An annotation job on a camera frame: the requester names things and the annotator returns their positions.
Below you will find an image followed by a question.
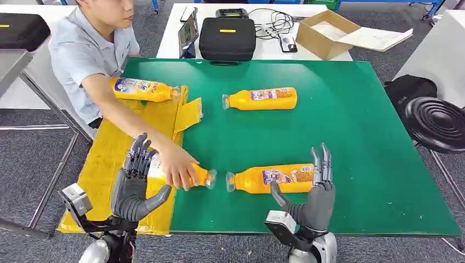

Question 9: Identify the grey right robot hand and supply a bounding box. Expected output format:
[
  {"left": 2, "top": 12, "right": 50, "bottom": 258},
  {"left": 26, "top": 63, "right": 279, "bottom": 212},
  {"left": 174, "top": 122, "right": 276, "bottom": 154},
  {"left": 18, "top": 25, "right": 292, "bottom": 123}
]
[{"left": 270, "top": 142, "right": 336, "bottom": 233}]

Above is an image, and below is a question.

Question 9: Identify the person's right hand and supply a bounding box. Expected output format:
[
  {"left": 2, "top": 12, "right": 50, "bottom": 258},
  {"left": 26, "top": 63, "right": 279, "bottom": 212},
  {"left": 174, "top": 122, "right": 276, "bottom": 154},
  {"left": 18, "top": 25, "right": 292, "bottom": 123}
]
[{"left": 158, "top": 145, "right": 200, "bottom": 192}]

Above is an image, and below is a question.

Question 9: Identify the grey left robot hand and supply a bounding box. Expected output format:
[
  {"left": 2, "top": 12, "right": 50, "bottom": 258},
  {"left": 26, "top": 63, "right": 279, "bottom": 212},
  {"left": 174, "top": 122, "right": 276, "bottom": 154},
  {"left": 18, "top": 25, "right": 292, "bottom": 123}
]
[{"left": 110, "top": 133, "right": 172, "bottom": 223}]

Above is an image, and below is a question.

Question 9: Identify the orange drink bottle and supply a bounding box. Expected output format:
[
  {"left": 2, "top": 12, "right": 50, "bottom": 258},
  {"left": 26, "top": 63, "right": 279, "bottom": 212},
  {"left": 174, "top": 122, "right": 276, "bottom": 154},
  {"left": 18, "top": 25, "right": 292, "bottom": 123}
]
[
  {"left": 110, "top": 77, "right": 182, "bottom": 103},
  {"left": 222, "top": 87, "right": 298, "bottom": 111},
  {"left": 147, "top": 154, "right": 218, "bottom": 190},
  {"left": 225, "top": 163, "right": 315, "bottom": 195}
]

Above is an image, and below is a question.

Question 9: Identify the green table mat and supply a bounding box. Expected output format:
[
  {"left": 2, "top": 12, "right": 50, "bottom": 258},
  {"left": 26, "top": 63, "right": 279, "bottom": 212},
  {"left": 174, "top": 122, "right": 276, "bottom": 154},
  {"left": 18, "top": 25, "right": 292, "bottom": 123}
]
[{"left": 121, "top": 58, "right": 463, "bottom": 237}]

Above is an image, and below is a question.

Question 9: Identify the white table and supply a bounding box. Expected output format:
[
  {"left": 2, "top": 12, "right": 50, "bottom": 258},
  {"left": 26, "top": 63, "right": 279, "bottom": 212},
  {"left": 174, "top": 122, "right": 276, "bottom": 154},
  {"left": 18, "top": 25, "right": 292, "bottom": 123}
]
[{"left": 156, "top": 3, "right": 353, "bottom": 61}]

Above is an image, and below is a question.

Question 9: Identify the black case with yellow label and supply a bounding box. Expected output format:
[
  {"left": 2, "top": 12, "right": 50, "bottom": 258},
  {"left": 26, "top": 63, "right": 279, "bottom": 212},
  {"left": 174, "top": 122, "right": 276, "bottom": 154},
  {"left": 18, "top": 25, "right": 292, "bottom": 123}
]
[
  {"left": 199, "top": 17, "right": 257, "bottom": 66},
  {"left": 0, "top": 13, "right": 52, "bottom": 52}
]

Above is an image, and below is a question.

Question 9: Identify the tablet on stand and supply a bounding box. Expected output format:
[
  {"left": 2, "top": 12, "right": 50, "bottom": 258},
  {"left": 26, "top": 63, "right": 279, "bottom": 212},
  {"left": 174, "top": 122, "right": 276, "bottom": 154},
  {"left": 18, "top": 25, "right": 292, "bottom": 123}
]
[{"left": 177, "top": 9, "right": 200, "bottom": 59}]

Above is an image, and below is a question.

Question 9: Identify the black round stool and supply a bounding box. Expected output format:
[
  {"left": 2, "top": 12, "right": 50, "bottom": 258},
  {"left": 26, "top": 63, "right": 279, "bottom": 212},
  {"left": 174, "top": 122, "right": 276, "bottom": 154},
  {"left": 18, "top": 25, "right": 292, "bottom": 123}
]
[{"left": 404, "top": 96, "right": 465, "bottom": 155}]

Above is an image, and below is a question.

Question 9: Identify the black backpack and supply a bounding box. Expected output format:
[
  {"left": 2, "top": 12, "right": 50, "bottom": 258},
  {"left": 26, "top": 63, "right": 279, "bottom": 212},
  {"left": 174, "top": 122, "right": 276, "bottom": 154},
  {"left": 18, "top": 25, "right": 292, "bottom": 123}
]
[{"left": 384, "top": 74, "right": 439, "bottom": 119}]

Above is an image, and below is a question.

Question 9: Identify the person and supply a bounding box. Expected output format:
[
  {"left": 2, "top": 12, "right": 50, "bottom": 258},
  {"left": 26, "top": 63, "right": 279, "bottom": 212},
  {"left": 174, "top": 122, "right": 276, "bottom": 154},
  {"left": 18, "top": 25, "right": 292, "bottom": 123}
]
[{"left": 48, "top": 0, "right": 200, "bottom": 192}]

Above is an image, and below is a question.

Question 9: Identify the black device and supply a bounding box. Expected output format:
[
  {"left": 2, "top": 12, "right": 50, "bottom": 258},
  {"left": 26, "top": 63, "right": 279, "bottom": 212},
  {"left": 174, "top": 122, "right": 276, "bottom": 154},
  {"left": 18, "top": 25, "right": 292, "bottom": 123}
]
[{"left": 215, "top": 8, "right": 249, "bottom": 19}]

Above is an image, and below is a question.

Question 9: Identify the open cardboard box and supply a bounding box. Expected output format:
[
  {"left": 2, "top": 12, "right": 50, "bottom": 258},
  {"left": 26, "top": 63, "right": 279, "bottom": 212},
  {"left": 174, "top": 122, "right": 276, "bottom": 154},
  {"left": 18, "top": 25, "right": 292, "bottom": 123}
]
[{"left": 295, "top": 9, "right": 361, "bottom": 61}]

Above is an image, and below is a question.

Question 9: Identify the grey metal table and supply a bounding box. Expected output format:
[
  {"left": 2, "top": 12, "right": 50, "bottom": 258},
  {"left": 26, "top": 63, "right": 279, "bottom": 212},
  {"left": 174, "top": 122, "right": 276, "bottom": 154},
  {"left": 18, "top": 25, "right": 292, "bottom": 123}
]
[{"left": 0, "top": 49, "right": 96, "bottom": 241}]

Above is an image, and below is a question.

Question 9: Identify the white paper booklet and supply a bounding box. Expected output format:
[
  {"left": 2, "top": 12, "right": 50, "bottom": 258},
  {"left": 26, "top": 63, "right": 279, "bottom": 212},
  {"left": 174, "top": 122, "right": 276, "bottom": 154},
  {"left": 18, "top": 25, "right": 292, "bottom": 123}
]
[{"left": 334, "top": 27, "right": 414, "bottom": 53}]

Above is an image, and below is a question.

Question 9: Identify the pale grey table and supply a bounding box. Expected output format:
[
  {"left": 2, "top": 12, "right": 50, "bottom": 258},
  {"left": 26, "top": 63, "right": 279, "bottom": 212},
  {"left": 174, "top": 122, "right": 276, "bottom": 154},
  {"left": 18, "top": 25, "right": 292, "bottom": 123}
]
[{"left": 394, "top": 9, "right": 465, "bottom": 108}]

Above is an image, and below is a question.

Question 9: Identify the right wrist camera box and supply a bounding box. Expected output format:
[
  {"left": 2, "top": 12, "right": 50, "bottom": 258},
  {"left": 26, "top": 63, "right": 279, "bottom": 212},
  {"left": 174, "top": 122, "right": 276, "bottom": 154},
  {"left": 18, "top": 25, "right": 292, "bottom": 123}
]
[{"left": 264, "top": 210, "right": 308, "bottom": 252}]

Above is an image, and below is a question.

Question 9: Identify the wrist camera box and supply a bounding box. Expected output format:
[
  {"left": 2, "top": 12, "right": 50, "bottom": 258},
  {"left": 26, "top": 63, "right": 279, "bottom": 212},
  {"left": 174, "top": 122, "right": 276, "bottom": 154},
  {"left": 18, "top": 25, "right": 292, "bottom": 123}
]
[
  {"left": 264, "top": 210, "right": 308, "bottom": 252},
  {"left": 58, "top": 183, "right": 94, "bottom": 219}
]

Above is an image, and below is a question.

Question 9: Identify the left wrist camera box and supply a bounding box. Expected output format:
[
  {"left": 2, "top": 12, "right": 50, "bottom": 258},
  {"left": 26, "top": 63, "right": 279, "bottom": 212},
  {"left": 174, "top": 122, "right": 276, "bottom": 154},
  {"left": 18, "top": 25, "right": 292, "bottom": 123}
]
[{"left": 58, "top": 183, "right": 94, "bottom": 219}]

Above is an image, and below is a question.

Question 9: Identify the black cable bundle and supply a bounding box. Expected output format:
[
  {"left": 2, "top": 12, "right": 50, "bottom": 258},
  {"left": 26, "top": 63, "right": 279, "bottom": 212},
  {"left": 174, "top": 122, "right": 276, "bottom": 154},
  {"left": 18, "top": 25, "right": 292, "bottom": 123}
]
[{"left": 248, "top": 8, "right": 296, "bottom": 39}]

